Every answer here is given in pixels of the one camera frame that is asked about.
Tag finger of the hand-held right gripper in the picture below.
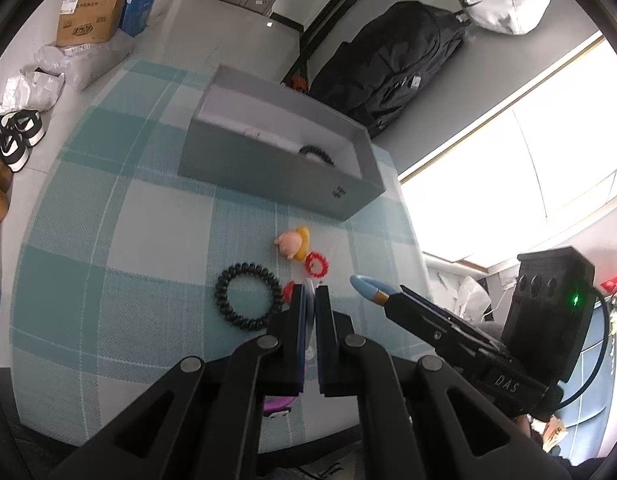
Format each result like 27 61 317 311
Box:
385 296 482 376
395 285 504 350

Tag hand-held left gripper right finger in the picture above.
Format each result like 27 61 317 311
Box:
313 284 572 480

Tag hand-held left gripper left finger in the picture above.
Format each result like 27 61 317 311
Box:
48 282 312 480

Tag white hair clip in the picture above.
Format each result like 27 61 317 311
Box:
303 277 320 361

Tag red frilly hair tie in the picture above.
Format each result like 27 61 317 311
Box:
304 251 329 277

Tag pink pig hair clip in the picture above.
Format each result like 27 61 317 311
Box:
274 227 311 261

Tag black spiral hair tie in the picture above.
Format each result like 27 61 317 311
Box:
215 261 284 332
298 144 335 167

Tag purple hair ring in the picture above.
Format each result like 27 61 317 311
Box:
263 395 294 418

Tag grey cardboard box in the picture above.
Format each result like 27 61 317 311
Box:
178 65 387 221

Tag white plastic bag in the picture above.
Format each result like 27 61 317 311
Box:
453 275 495 322

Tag bright window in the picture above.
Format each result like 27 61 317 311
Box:
399 35 617 273

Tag teal plaid tablecloth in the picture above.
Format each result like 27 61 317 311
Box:
11 57 429 448

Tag black backpack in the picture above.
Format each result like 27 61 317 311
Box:
308 0 470 138

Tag black white sneaker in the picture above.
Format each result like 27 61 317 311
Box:
0 110 45 148
0 132 32 173

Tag white plastic packages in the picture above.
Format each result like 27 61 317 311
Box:
6 42 135 111

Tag large blue carton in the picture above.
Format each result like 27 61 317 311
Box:
96 0 158 37

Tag brown cardboard box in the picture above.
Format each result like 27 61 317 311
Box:
56 0 130 48

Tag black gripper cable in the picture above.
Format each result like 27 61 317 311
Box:
559 285 613 411

